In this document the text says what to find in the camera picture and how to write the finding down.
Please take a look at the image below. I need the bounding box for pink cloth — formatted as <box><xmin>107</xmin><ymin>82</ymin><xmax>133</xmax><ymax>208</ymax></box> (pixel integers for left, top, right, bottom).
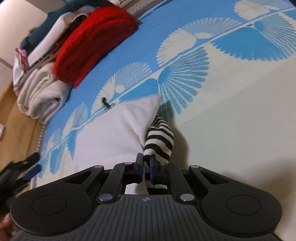
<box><xmin>15</xmin><ymin>47</ymin><xmax>29</xmax><ymax>70</ymax></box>

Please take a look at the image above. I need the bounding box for blue white printed bedsheet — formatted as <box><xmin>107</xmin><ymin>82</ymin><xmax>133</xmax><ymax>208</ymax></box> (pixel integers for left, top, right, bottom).
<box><xmin>37</xmin><ymin>0</ymin><xmax>296</xmax><ymax>200</ymax></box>

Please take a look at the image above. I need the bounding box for teal folded garment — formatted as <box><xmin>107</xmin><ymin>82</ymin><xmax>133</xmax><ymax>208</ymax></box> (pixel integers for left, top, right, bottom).
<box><xmin>20</xmin><ymin>4</ymin><xmax>93</xmax><ymax>51</ymax></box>

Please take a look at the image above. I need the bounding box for red folded sweater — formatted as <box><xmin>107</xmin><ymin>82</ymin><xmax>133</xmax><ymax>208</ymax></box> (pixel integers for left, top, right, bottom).
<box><xmin>54</xmin><ymin>6</ymin><xmax>139</xmax><ymax>89</ymax></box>

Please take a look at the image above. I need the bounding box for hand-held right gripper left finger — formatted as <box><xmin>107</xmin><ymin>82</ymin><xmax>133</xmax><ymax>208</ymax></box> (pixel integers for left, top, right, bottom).
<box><xmin>63</xmin><ymin>153</ymin><xmax>146</xmax><ymax>205</ymax></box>

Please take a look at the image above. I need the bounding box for small black clip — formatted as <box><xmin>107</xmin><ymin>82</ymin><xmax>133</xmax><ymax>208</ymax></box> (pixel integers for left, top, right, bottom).
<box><xmin>102</xmin><ymin>97</ymin><xmax>114</xmax><ymax>109</ymax></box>

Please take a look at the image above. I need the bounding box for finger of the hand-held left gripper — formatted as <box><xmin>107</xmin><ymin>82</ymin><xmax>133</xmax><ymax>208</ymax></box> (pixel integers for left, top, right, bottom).
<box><xmin>21</xmin><ymin>163</ymin><xmax>41</xmax><ymax>181</ymax></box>
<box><xmin>13</xmin><ymin>152</ymin><xmax>40</xmax><ymax>168</ymax></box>

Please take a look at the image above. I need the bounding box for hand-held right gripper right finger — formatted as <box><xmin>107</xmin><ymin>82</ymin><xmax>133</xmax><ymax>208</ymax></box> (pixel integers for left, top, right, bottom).
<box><xmin>149</xmin><ymin>155</ymin><xmax>230</xmax><ymax>204</ymax></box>

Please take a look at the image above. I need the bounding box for person's left hand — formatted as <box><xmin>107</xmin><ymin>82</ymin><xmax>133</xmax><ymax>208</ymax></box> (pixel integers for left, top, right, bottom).
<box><xmin>0</xmin><ymin>212</ymin><xmax>19</xmax><ymax>240</ymax></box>

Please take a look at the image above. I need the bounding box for black white striped sweater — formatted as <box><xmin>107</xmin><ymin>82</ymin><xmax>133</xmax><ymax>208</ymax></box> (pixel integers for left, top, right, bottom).
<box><xmin>29</xmin><ymin>95</ymin><xmax>175</xmax><ymax>195</ymax></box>

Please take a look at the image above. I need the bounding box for white folded knit garment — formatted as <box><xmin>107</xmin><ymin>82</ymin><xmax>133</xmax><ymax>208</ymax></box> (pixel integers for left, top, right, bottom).
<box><xmin>14</xmin><ymin>62</ymin><xmax>77</xmax><ymax>125</ymax></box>

